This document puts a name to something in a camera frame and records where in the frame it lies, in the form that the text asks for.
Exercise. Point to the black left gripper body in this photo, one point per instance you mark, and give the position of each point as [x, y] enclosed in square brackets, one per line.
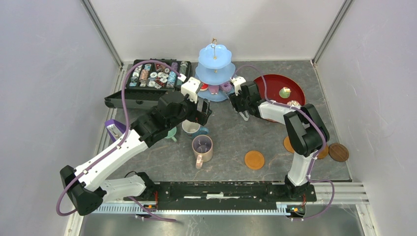
[193, 114]

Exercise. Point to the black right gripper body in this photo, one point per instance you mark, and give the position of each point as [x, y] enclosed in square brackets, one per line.
[239, 102]

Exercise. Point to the purple sprinkled donut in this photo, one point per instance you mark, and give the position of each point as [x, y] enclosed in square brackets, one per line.
[226, 87]

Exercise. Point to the red frosted donut cake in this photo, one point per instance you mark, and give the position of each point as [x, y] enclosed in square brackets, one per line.
[204, 87]

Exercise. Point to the pink mousse cake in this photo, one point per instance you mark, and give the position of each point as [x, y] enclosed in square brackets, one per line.
[213, 89]

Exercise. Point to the green mousse cake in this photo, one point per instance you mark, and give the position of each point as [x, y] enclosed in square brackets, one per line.
[285, 92]

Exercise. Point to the blue three-tier cake stand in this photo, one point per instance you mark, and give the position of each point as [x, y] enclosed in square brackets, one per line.
[214, 68]

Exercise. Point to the white chocolate drizzled donut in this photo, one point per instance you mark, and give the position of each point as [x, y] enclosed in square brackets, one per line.
[294, 103]

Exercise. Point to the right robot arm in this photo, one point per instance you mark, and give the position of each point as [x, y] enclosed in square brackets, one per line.
[305, 129]

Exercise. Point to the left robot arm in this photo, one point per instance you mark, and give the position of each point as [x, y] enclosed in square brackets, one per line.
[87, 186]

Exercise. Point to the round red serving tray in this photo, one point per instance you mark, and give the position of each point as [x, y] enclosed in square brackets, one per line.
[280, 86]

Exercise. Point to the rose gold marble mug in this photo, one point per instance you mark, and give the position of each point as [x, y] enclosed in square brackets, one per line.
[202, 146]

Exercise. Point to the mint green cup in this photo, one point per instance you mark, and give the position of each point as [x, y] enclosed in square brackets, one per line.
[171, 134]

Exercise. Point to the tan wooden coaster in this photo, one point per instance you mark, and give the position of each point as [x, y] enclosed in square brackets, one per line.
[287, 145]

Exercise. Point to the black poker chip case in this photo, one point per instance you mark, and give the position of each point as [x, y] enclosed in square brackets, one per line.
[148, 82]

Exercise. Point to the light orange wooden coaster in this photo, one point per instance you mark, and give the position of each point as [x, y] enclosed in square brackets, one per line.
[254, 160]

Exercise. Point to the dark brown wooden coaster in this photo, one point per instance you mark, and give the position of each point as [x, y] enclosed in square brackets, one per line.
[338, 152]

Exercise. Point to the white mug blue handle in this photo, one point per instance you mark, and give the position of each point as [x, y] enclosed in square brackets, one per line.
[193, 129]

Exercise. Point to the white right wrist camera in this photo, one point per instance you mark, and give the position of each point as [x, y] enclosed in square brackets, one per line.
[237, 82]

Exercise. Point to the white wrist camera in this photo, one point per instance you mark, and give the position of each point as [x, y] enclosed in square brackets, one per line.
[237, 82]
[190, 86]

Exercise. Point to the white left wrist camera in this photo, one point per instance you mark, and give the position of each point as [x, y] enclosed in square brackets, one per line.
[190, 86]

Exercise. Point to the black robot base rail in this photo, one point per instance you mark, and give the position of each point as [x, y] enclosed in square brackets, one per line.
[232, 198]

